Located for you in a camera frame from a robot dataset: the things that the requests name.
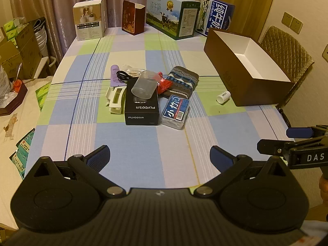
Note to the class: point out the brown cardboard box white inside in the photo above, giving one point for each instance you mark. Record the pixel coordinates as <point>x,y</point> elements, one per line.
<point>240,87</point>

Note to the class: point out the clear plastic cup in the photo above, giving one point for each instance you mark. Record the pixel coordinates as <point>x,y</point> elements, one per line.
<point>144,85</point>

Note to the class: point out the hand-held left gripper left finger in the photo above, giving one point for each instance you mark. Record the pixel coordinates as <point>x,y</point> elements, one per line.
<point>98,157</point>

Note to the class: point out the clear box blue label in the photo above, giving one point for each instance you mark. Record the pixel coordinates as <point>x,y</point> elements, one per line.
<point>175,111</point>

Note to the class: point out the black product box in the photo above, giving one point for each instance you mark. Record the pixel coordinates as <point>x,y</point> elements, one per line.
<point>141,107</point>

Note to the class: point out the small brown cardboard box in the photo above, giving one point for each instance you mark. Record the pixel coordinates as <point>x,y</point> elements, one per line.
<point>9,59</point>

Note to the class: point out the blue milk carton box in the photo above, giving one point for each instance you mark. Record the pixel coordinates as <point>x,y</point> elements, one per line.
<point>214,14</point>

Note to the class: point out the red snack packet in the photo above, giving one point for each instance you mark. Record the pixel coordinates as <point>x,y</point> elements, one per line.
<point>164,83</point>

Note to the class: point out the white product box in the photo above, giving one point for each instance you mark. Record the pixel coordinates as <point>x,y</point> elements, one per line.
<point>89,20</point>

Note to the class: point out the chair with quilted cover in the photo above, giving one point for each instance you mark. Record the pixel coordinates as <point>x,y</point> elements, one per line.
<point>287,53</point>

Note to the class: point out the purple tube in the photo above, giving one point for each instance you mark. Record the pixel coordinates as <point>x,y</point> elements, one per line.
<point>114,75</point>

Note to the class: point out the green printed packets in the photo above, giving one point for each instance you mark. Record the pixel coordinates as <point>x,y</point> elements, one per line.
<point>23,151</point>

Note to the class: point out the green tissue pack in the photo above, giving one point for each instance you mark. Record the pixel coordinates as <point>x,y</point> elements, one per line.
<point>43,94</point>

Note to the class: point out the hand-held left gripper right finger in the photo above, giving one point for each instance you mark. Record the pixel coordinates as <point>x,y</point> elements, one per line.
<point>220,156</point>

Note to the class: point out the gold wall socket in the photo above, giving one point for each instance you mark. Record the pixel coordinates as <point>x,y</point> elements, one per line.
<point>297,25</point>
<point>287,18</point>

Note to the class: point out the small white bottle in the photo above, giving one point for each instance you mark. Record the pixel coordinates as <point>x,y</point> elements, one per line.
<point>223,97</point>

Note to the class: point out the large brown cardboard box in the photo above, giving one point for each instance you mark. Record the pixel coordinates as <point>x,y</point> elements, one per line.
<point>29,48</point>

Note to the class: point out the white cartoon print cloth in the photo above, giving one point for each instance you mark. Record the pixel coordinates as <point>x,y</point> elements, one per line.
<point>15,125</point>

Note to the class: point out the green milk carton box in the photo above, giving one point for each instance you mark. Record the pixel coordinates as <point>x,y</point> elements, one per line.
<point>173,15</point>

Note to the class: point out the orange small object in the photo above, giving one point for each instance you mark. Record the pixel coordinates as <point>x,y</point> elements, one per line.
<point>17,85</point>

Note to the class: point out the white hair claw clip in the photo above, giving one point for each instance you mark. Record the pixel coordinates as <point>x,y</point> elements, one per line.
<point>115,99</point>

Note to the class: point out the knit patterned sock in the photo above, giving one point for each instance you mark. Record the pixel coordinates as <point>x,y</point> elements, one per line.
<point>182,82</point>

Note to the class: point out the dark wooden tray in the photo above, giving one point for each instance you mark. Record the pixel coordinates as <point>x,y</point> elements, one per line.
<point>15,100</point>

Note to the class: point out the bag of cotton swabs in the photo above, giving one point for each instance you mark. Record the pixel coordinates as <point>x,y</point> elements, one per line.
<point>132,70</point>

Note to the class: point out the green tissue packs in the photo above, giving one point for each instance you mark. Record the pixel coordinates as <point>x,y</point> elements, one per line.
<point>12,30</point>

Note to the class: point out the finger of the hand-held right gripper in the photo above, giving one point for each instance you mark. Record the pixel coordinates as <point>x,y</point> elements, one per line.
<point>299,132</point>
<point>271,147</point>

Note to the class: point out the person's right hand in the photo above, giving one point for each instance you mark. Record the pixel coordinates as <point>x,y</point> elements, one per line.
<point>324,189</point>

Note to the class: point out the plaid tablecloth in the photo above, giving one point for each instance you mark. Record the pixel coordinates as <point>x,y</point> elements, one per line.
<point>102,133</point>

